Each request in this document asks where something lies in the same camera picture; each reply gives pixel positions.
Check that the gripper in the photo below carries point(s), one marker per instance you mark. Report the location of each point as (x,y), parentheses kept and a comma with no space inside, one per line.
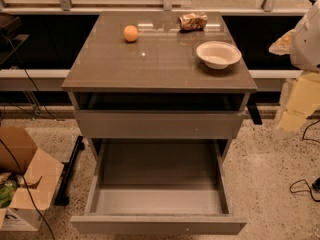
(307,44)

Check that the grey drawer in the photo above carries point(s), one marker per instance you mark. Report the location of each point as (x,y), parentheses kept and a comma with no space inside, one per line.
(143,125)
(159,187)

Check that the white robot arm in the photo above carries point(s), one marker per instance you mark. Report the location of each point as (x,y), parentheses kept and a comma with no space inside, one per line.
(303,42)

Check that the grey drawer cabinet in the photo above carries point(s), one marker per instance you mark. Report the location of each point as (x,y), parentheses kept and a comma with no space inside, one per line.
(158,73)

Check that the white bowl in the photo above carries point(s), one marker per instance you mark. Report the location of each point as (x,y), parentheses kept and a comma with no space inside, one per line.
(218,55)

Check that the crushed metal can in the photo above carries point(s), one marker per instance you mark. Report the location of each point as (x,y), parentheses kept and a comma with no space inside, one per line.
(193,21)

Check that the orange fruit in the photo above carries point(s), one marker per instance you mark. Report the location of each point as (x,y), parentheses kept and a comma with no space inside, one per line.
(130,33)

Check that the black bar on floor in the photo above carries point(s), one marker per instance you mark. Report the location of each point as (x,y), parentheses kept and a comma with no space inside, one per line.
(61,198)

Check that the cardboard box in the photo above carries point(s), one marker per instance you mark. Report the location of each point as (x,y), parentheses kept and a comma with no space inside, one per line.
(36,173)

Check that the green packet in box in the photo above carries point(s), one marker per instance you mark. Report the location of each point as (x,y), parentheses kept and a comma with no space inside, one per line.
(7,193)

